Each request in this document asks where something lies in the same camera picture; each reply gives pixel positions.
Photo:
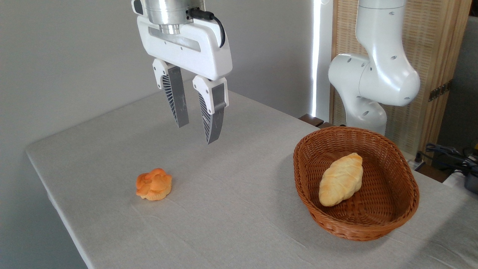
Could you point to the orange twisted pastry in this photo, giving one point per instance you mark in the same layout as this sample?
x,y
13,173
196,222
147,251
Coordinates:
x,y
154,184

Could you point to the white power strip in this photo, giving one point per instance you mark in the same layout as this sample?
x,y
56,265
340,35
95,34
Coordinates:
x,y
416,164

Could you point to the light grey tablecloth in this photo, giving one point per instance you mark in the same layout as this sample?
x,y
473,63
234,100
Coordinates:
x,y
231,179

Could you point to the dark metal screen hinge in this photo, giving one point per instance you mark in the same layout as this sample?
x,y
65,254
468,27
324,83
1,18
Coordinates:
x,y
440,90

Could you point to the dark brown wooden furniture piece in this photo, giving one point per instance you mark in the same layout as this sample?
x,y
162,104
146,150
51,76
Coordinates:
x,y
313,120

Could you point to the brown wicker basket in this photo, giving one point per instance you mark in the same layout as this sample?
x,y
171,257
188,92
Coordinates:
x,y
373,224

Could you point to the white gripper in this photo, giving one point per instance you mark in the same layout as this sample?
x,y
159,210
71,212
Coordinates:
x,y
201,52

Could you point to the wooden woven folding screen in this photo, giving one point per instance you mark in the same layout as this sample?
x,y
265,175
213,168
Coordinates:
x,y
429,37

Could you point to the pale croissant bread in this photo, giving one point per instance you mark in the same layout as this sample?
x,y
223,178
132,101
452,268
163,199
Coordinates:
x,y
341,179

